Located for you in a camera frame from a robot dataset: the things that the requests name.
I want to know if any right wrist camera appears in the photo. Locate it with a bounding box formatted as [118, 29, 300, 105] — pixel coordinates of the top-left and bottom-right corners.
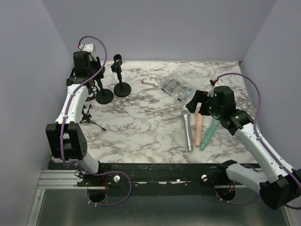
[208, 79, 224, 97]

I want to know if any black round base stand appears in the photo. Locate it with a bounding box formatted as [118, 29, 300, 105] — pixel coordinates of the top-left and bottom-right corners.
[111, 54, 131, 97]

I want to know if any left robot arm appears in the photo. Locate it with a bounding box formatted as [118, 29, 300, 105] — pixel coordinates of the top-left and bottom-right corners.
[46, 48, 104, 186]

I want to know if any peach pink microphone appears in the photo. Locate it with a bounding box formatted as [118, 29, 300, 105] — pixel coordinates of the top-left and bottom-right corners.
[195, 107, 204, 147]

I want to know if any black clip microphone stand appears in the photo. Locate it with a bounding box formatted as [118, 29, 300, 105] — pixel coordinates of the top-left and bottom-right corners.
[96, 79, 114, 105]

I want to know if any black shock mount tripod stand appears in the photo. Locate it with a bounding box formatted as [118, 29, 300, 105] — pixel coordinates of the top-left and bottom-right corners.
[79, 80, 106, 131]

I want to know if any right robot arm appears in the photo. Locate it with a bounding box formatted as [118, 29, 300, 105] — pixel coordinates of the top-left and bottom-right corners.
[186, 86, 301, 210]

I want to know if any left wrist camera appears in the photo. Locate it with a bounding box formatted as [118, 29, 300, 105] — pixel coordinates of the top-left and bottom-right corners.
[78, 43, 96, 60]

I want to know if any grey silver microphone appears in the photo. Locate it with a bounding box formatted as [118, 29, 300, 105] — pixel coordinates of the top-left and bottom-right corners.
[181, 110, 193, 152]

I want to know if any white plastic faucet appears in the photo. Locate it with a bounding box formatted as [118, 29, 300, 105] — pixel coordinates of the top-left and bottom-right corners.
[142, 75, 158, 86]

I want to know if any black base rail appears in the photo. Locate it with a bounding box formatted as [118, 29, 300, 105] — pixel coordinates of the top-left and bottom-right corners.
[74, 163, 232, 189]

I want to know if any clear screw organizer box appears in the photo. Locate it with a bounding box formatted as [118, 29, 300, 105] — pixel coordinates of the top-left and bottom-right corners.
[159, 71, 196, 103]

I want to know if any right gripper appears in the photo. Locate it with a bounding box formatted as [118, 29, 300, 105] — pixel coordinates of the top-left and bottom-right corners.
[186, 89, 223, 118]

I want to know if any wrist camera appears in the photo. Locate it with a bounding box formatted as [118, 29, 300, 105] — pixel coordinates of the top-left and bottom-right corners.
[78, 43, 96, 60]
[208, 79, 224, 97]

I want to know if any mint green microphone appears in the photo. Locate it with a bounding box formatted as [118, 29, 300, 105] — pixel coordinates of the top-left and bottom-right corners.
[200, 119, 220, 151]

